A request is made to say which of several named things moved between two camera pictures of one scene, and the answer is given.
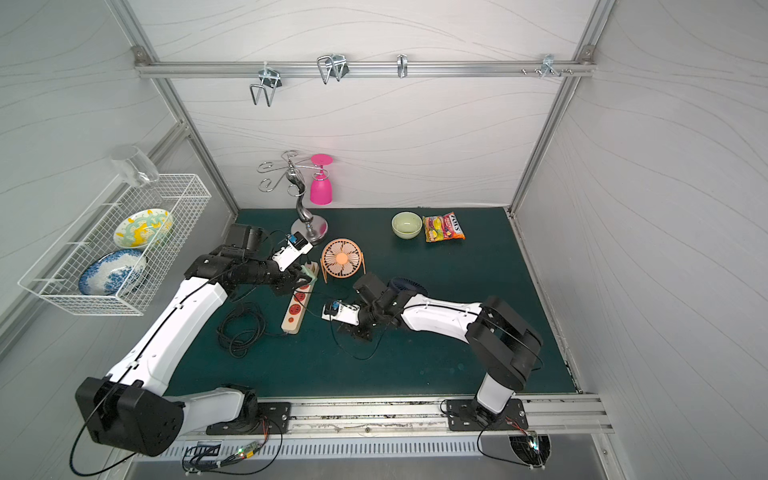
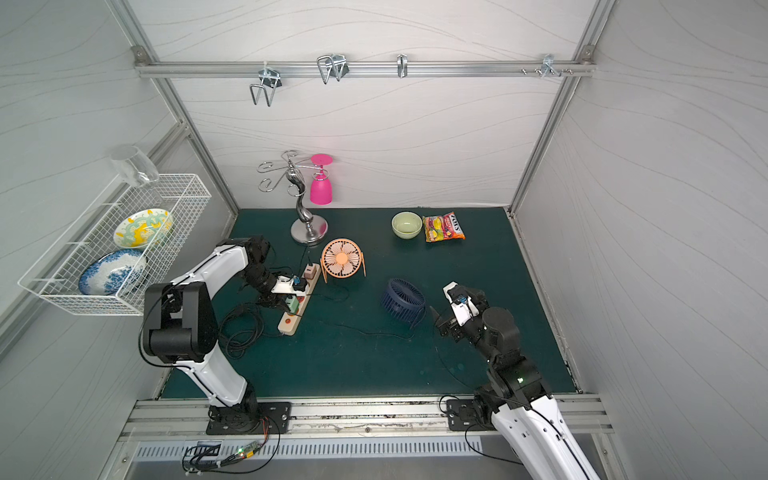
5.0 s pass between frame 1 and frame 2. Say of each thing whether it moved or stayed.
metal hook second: stayed
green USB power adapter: moved
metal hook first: stayed
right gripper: moved
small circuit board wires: stayed
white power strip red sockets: stayed
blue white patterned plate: stayed
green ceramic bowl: stayed
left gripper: moved
